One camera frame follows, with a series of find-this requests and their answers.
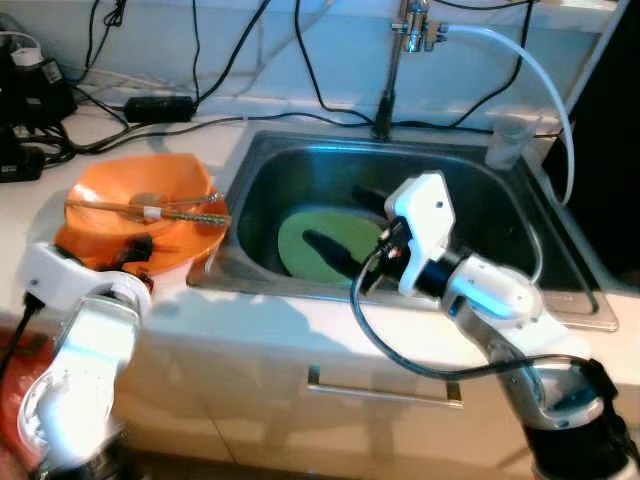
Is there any black labelled box device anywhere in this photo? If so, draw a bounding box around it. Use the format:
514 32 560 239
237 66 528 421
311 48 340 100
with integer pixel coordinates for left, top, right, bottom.
0 35 76 131

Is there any green plate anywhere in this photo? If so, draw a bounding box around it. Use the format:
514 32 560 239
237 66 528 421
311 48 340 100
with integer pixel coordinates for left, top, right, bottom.
277 205 401 281

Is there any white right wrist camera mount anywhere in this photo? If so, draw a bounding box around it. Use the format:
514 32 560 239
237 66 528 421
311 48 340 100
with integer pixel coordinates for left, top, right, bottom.
383 172 458 298

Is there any brown chopstick with white band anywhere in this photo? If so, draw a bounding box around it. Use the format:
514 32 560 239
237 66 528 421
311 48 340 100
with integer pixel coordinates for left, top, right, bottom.
65 198 233 225

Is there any red plastic bag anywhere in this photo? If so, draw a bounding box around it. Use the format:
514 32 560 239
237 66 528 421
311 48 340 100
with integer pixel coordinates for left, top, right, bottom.
0 330 51 471

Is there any chrome faucet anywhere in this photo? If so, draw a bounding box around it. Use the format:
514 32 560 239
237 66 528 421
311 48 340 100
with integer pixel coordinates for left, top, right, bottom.
372 0 449 141

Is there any black power strip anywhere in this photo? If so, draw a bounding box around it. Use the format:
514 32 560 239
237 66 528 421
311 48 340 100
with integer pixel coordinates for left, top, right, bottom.
0 125 46 183

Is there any orange bowl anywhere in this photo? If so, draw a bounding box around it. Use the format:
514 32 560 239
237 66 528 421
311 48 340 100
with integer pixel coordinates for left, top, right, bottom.
60 152 231 256

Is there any stainless steel sink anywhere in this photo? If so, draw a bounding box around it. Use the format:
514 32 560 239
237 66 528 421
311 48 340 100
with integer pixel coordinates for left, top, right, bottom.
188 130 621 333

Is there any metal drawer handle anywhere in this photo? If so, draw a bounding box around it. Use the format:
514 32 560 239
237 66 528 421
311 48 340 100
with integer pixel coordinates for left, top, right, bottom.
305 365 466 409

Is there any black power adapter brick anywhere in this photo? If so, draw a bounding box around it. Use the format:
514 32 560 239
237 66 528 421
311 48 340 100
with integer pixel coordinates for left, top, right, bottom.
123 95 196 123

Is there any clear plastic cup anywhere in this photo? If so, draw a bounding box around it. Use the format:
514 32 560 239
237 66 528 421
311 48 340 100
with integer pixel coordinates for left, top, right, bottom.
487 112 541 169

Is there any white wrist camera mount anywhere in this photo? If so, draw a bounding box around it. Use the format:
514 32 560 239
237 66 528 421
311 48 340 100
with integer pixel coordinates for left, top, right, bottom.
18 240 106 311
383 172 458 298

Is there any white kitchen cabinet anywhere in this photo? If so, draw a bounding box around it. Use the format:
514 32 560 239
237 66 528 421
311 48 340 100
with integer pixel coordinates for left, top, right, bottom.
100 300 640 476

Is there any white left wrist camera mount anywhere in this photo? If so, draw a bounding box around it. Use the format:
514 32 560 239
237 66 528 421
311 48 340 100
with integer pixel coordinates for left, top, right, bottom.
18 240 106 311

